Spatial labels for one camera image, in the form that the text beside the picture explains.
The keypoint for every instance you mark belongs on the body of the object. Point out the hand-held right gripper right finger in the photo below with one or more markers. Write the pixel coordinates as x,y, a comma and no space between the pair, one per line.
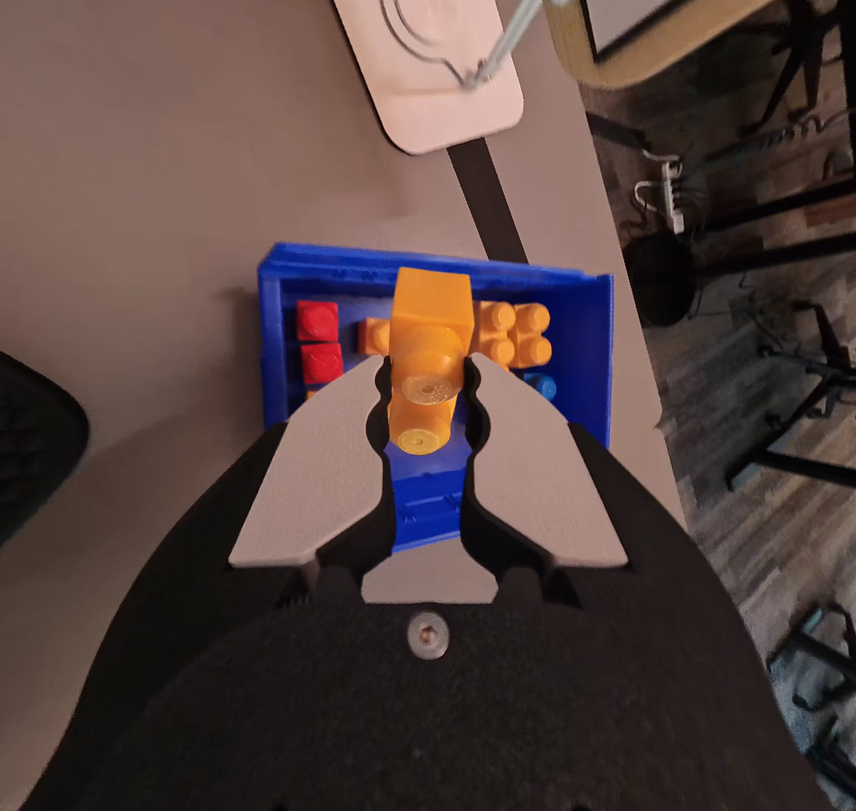
541,490

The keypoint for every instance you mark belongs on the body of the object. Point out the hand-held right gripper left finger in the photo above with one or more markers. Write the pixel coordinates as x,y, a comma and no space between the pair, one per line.
321,483

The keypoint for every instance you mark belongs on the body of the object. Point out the orange mega block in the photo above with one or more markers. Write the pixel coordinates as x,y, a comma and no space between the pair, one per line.
418,440
431,303

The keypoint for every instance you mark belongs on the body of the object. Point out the cluster of mega blocks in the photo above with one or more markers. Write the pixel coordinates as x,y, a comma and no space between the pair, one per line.
515,336

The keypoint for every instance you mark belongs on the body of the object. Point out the blue plastic bin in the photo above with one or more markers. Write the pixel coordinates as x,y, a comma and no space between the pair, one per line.
582,330

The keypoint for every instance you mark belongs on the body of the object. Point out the black round floor base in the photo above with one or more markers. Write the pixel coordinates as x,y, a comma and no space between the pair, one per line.
659,276

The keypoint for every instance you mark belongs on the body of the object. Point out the white power strip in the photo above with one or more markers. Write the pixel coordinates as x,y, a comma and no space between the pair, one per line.
672,189

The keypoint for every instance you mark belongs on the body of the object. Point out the black office chair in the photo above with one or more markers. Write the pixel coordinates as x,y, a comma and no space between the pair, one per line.
822,677

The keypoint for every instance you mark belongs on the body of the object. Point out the white display stand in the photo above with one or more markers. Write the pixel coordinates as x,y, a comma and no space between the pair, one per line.
428,109

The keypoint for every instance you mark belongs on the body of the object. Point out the instruction sheet on white stand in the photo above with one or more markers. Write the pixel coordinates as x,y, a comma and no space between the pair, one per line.
575,42

